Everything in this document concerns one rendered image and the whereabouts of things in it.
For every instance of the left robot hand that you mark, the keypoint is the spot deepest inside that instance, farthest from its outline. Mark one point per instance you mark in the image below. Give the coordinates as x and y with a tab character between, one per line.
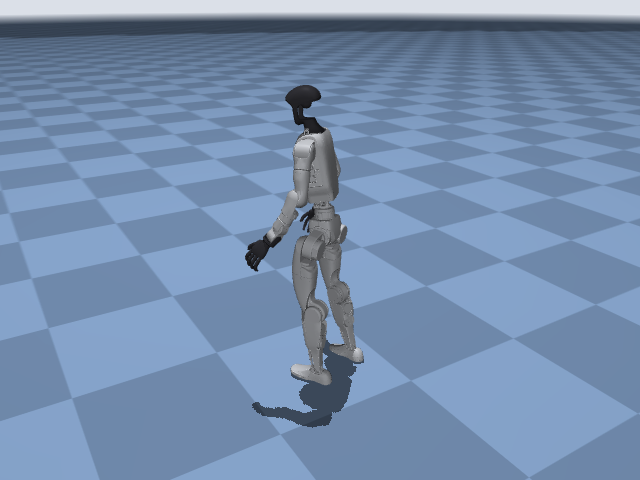
259	249

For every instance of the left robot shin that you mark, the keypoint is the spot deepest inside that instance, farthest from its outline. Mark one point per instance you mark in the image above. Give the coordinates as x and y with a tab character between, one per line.
314	330

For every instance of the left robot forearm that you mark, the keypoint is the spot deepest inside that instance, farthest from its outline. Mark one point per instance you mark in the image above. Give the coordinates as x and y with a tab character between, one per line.
288	215

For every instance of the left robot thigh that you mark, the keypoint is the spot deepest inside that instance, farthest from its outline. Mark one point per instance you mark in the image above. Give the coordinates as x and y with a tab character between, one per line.
308	250

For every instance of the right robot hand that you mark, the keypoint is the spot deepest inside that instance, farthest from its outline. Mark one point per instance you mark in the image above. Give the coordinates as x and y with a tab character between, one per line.
310	215

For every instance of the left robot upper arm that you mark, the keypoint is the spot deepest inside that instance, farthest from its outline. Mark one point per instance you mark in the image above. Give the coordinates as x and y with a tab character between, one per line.
303	154

